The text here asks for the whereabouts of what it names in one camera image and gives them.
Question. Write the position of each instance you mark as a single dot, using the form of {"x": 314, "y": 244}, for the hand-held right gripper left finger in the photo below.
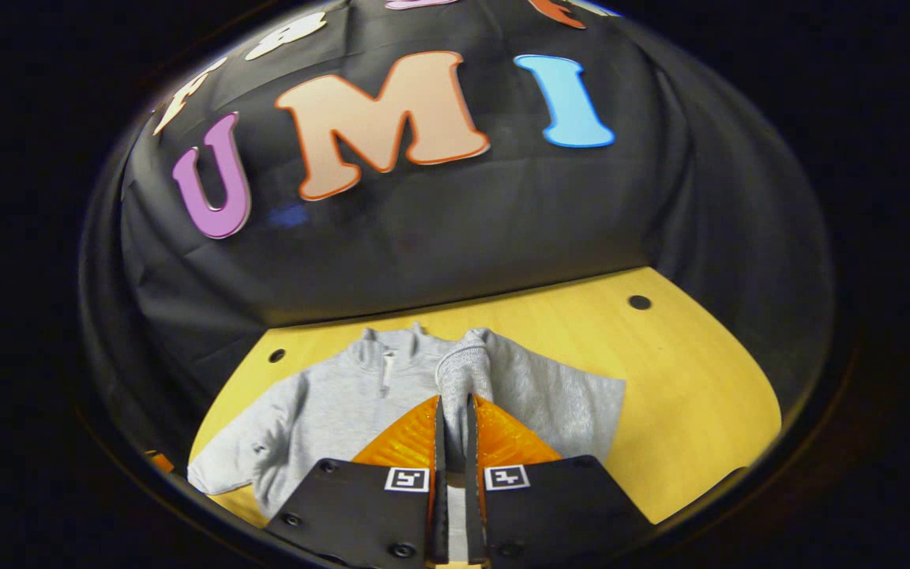
{"x": 376, "y": 510}

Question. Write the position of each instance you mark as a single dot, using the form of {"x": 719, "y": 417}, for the grey zip-neck sweatshirt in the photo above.
{"x": 321, "y": 411}

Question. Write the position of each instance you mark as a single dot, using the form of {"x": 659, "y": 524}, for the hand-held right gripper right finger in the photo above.
{"x": 550, "y": 510}

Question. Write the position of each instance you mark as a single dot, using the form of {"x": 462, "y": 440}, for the black backdrop cloth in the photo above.
{"x": 463, "y": 213}

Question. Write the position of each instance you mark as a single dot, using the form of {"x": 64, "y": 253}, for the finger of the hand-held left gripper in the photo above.
{"x": 161, "y": 461}

